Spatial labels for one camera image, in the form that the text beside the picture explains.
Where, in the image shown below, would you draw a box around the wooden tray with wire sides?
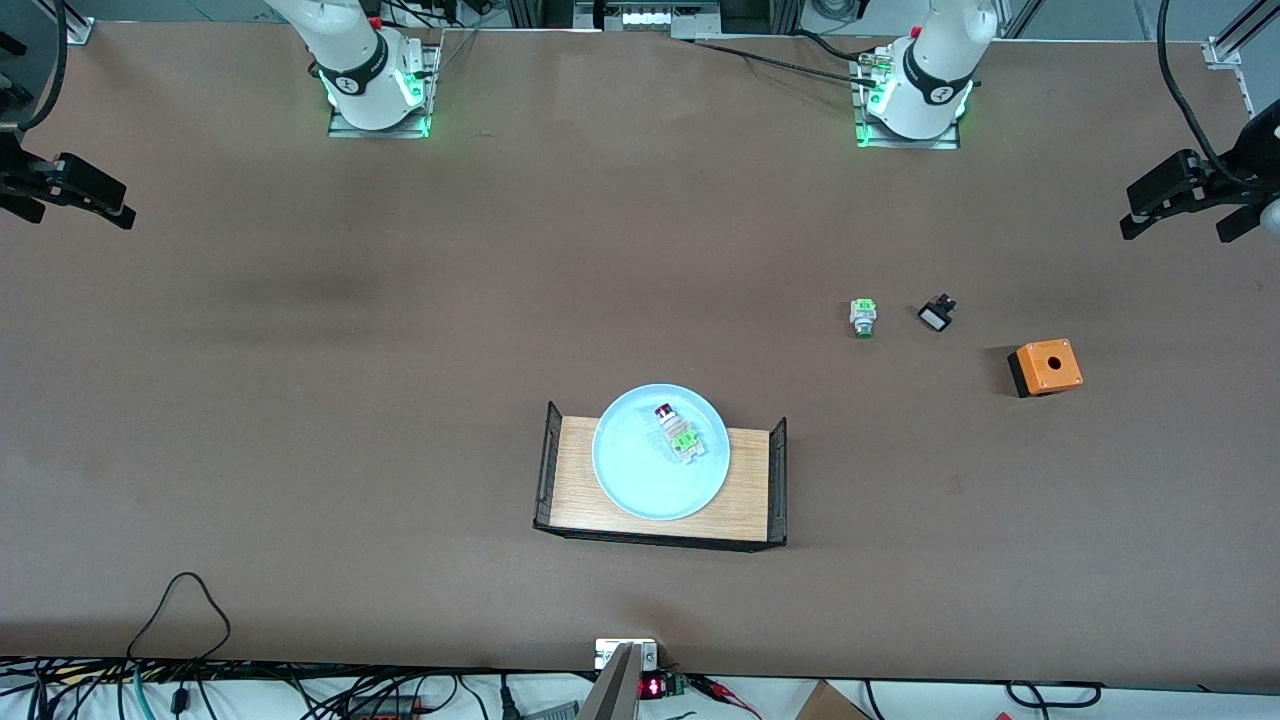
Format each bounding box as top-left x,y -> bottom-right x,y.
532,401 -> 789,553

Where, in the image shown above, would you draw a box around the orange button box with hole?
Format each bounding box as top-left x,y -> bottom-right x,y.
1007,338 -> 1084,399

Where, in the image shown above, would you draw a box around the brown cardboard piece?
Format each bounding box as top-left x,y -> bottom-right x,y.
795,680 -> 871,720

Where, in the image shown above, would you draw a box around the black power strip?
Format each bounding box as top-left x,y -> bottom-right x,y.
345,695 -> 421,720

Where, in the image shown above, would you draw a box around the black coiled cable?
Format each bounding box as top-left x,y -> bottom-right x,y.
1005,680 -> 1101,709

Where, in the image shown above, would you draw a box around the grey device with white lights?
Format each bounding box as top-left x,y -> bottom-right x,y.
575,0 -> 721,39

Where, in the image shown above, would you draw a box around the black cable across table edge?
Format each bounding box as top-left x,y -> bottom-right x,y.
690,40 -> 881,83

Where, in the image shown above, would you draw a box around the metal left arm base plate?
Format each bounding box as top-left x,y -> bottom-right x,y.
852,50 -> 963,151

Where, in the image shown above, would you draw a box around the grey camera mounting post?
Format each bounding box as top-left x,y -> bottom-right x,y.
578,638 -> 659,720

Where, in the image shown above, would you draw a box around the black looped cable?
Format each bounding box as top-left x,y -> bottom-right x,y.
125,572 -> 233,666

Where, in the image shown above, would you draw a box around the light blue round plate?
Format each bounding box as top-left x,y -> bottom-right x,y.
592,383 -> 731,523

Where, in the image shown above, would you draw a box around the red clip leads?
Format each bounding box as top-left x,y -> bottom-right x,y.
690,675 -> 761,720

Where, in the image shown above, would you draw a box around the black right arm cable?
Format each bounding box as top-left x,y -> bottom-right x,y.
20,0 -> 69,131

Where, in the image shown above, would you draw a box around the red push button switch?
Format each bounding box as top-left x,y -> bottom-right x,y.
655,402 -> 708,466

